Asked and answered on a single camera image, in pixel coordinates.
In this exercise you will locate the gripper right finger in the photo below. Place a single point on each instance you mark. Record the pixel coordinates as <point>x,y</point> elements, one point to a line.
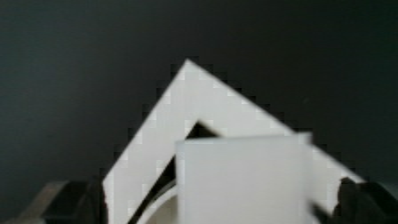
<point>367,204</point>

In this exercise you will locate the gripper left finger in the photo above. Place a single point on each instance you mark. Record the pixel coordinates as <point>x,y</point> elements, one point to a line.
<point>67,204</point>

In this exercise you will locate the white stool leg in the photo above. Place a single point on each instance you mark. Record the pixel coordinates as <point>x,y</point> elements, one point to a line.
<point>245,180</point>

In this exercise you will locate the white U-shaped fence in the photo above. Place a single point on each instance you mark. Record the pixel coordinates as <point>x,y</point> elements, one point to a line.
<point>202,110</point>

